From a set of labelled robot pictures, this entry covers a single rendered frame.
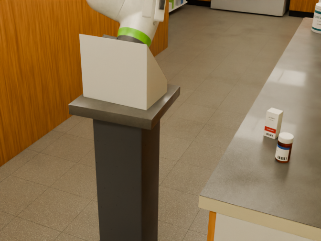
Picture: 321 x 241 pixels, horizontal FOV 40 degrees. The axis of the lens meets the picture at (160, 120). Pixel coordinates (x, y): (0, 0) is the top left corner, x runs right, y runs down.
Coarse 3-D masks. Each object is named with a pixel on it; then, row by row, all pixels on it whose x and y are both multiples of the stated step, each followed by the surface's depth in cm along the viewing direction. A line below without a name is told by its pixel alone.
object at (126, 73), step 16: (80, 48) 154; (96, 48) 151; (112, 48) 148; (128, 48) 145; (144, 48) 143; (96, 64) 153; (112, 64) 151; (128, 64) 148; (144, 64) 145; (96, 80) 156; (112, 80) 154; (128, 80) 151; (144, 80) 148; (160, 80) 159; (96, 96) 159; (112, 96) 156; (128, 96) 153; (144, 96) 151; (160, 96) 162
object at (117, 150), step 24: (96, 120) 162; (96, 144) 167; (120, 144) 163; (144, 144) 163; (96, 168) 172; (120, 168) 168; (144, 168) 168; (120, 192) 173; (144, 192) 173; (120, 216) 179; (144, 216) 178; (120, 240) 185; (144, 240) 184
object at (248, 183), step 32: (288, 64) 198; (320, 64) 199; (288, 96) 166; (320, 96) 167; (256, 128) 142; (288, 128) 143; (320, 128) 143; (224, 160) 125; (256, 160) 125; (320, 160) 126; (224, 192) 111; (256, 192) 111; (288, 192) 112; (320, 192) 112; (288, 224) 103; (320, 224) 101
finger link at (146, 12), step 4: (144, 0) 146; (148, 0) 146; (152, 0) 147; (144, 4) 146; (148, 4) 147; (144, 8) 147; (148, 8) 147; (144, 12) 147; (148, 12) 148; (144, 16) 148; (148, 16) 148
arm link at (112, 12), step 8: (88, 0) 155; (96, 0) 153; (104, 0) 153; (112, 0) 153; (120, 0) 154; (96, 8) 156; (104, 8) 155; (112, 8) 155; (120, 8) 155; (112, 16) 158
